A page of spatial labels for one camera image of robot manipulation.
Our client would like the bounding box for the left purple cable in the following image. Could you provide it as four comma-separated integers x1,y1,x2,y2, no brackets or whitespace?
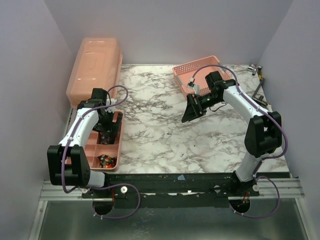
60,85,142,221

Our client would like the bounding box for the grey metal clamp tool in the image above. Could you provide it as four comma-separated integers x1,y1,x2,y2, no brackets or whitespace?
247,64,269,109

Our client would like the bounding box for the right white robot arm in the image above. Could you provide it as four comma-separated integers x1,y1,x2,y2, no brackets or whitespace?
181,71,282,196

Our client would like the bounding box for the rolled floral tie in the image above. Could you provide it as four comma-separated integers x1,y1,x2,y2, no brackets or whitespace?
97,154,117,169

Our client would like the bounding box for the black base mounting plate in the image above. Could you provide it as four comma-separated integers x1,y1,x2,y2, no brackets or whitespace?
82,173,259,209

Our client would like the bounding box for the pink translucent storage box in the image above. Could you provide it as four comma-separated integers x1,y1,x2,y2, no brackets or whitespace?
66,37,123,109

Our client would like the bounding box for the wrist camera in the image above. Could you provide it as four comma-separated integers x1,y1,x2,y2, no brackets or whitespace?
187,77,200,94
108,98,118,107

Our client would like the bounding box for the aluminium rail frame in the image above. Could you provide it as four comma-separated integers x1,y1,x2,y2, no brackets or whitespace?
28,178,317,240

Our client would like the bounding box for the dark floral necktie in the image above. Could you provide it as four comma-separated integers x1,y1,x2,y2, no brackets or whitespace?
98,131,114,145

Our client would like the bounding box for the purple cable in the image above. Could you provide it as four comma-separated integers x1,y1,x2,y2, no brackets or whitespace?
191,64,289,219
60,85,142,221

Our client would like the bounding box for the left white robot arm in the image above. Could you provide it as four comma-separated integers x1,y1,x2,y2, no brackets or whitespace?
47,85,129,198

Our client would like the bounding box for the pink perforated basket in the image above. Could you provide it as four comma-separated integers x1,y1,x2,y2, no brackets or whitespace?
172,55,233,99

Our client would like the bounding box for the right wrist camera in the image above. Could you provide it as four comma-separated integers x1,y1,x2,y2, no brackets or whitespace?
187,77,200,94

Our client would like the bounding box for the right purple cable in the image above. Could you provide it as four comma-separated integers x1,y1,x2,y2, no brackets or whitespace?
191,64,289,219

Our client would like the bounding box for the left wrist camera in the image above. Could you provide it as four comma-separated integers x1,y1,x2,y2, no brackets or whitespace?
108,98,118,107

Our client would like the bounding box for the pink divided organizer tray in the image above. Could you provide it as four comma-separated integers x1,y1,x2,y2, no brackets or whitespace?
84,110,124,172

